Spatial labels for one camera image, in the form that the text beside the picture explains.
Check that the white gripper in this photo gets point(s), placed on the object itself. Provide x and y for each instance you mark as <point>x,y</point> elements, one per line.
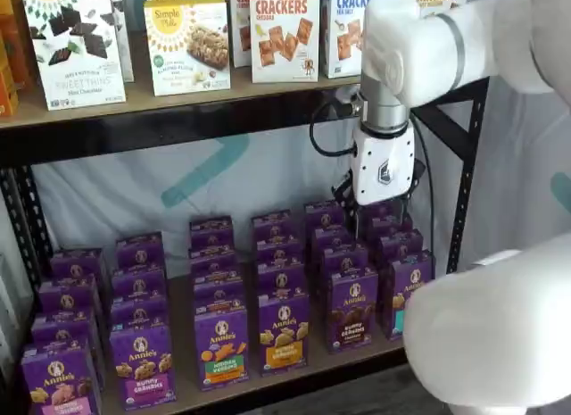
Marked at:
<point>383,165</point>

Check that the purple Annie's box brown patch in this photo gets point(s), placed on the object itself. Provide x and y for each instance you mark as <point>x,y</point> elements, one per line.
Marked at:
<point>352,312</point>
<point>323,216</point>
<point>332,238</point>
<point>345,261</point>

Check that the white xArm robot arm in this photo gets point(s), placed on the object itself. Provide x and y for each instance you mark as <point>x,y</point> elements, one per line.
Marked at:
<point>392,31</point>

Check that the purple Annie's box teal patch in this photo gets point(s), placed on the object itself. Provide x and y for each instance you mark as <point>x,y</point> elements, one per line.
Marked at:
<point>379,209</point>
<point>412,281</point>
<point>383,225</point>
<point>399,243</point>

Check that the purple Annie's box orange patch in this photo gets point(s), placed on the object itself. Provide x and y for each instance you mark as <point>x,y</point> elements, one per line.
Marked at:
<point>281,281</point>
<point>283,334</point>
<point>272,227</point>
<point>277,253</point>

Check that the blue pretzel crackers box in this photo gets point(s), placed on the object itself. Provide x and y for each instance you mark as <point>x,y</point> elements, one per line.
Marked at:
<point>341,31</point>

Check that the orange pretzel crackers box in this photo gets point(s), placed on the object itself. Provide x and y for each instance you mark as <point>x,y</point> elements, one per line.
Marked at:
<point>240,31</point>
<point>285,40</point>

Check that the purple Annie's box green patch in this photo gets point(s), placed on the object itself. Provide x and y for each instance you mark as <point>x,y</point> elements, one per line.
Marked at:
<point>220,343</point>
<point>211,229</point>
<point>212,261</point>
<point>218,294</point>

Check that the purple Annie's box magenta patch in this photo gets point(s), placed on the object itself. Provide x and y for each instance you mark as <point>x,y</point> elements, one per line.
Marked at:
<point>140,252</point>
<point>143,366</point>
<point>138,283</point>
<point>138,312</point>

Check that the white Sweet Thins box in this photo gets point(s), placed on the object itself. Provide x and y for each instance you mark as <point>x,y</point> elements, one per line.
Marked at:
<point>76,53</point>
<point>125,40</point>

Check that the purple Annie's box pink patch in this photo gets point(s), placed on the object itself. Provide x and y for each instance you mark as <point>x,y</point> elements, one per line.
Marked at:
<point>58,375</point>
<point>78,263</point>
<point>62,326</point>
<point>67,294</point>

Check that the orange snack box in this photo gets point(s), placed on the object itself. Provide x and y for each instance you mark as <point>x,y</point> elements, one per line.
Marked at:
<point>20,44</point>
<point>6,89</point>

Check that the black metal shelving rack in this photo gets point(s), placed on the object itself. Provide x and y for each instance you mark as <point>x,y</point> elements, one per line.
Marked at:
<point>134,138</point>

